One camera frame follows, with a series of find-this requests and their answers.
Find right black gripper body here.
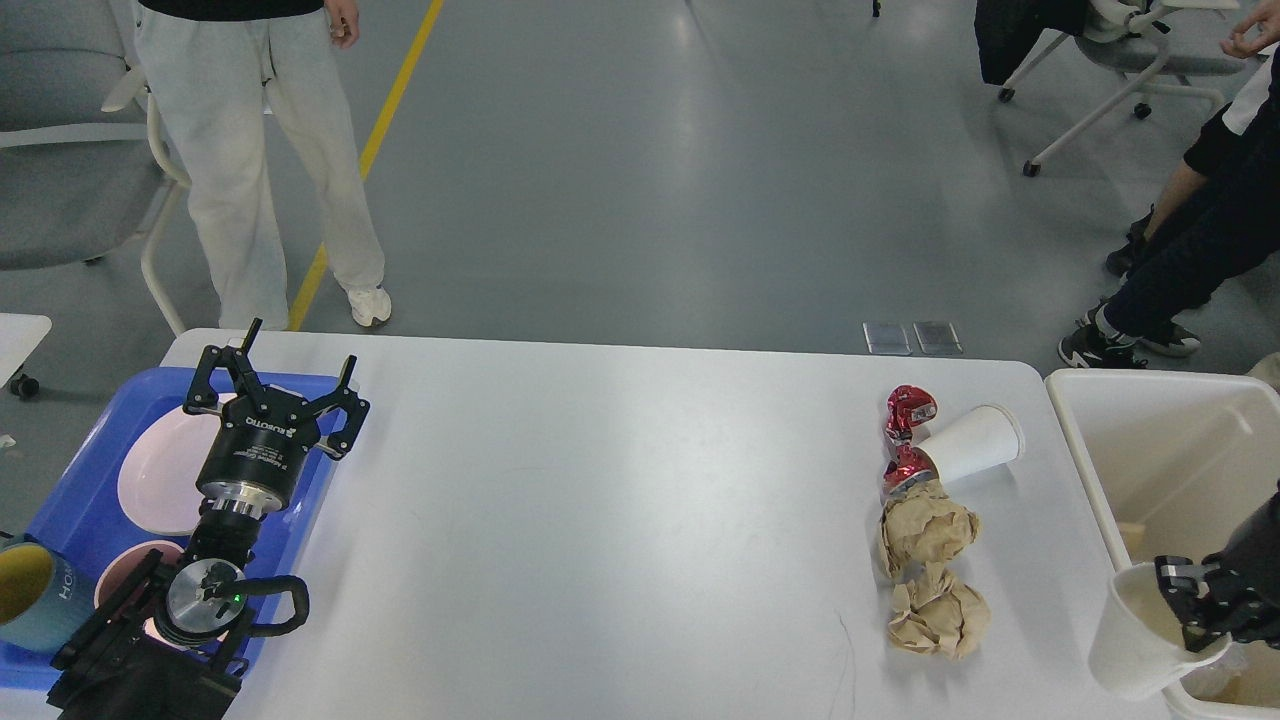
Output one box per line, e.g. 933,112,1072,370
1204,493,1279,650

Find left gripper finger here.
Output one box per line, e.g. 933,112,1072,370
180,318,266,421
294,355,369,461

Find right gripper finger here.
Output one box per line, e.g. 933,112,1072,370
1155,555,1236,652

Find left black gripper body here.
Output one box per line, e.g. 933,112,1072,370
195,398,320,520

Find pink plate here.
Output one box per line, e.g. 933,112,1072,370
116,407,221,536

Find white paper cup front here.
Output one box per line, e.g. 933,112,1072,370
1088,562,1231,700

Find white paper cup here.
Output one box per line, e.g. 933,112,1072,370
916,404,1025,486
1088,562,1231,700

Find pink mug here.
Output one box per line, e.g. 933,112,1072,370
93,539,195,652

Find brown paper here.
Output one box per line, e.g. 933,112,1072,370
879,479,982,580
887,562,992,660

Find teal mug yellow inside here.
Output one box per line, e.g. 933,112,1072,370
1,542,95,653

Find crushed red can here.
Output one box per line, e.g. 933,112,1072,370
882,386,938,506

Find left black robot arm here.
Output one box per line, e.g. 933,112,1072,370
47,322,370,719

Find white plastic bin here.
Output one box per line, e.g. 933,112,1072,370
1046,370,1279,719

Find blue plastic tray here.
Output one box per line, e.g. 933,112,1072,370
1,366,338,694

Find white side table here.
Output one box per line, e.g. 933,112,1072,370
1,313,52,401

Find white rolling chair left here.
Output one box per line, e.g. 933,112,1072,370
1,1,189,334

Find standing person grey trousers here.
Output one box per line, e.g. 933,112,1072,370
133,1,392,329

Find seated person black clothes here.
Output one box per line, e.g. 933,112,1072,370
1056,0,1280,369

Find office chair with jacket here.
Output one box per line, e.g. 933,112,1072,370
974,1,1245,177

